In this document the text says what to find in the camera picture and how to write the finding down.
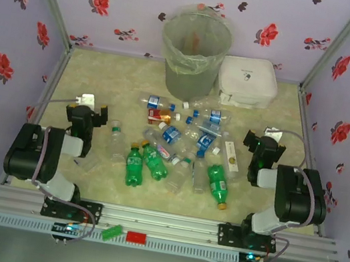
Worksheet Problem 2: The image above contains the clear bottle white label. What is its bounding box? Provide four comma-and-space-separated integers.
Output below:
215, 131, 248, 183

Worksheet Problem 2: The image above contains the clear bottle blue cap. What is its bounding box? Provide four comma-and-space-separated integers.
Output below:
188, 150, 215, 196
184, 115, 224, 137

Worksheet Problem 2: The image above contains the blue label bottle white cap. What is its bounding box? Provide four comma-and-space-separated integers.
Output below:
193, 130, 224, 156
155, 120, 186, 148

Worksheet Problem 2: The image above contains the green bottle yellow cap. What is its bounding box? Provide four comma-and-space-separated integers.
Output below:
200, 163, 236, 212
122, 141, 149, 189
136, 140, 173, 183

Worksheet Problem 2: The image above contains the clear plastic bottle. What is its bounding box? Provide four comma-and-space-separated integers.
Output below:
180, 126, 202, 146

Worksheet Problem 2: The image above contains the clear bottle green white cap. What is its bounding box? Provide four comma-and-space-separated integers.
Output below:
163, 154, 195, 198

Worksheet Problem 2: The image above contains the grey mesh waste bin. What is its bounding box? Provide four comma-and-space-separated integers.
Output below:
151, 0, 238, 108

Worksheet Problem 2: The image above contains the clear plastic bin liner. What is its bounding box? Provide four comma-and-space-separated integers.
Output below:
155, 0, 240, 84

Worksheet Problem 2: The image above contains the clear plastic tray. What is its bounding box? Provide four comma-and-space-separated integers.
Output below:
71, 152, 103, 176

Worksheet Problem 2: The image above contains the white plastic lidded box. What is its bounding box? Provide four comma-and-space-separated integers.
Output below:
212, 51, 283, 114

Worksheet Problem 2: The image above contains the green plastic block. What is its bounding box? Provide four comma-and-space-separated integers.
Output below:
100, 223, 124, 243

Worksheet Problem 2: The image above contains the red plastic block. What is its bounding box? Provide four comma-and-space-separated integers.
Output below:
125, 230, 148, 246

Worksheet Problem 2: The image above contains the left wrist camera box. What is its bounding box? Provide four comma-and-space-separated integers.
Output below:
73, 91, 98, 110

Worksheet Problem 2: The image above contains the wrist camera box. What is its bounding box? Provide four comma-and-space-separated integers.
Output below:
263, 125, 285, 140
73, 91, 98, 110

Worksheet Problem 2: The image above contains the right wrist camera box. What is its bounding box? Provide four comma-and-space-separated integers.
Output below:
263, 125, 285, 140

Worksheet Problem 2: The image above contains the aluminium side rail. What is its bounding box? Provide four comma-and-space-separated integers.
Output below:
273, 84, 350, 238
0, 38, 75, 193

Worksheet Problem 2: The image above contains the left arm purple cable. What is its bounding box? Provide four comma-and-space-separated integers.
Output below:
9, 92, 118, 246

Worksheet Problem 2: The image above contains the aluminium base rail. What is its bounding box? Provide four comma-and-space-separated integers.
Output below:
0, 181, 343, 262

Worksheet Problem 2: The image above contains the grey slotted cable duct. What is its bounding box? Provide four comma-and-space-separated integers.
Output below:
0, 211, 239, 262

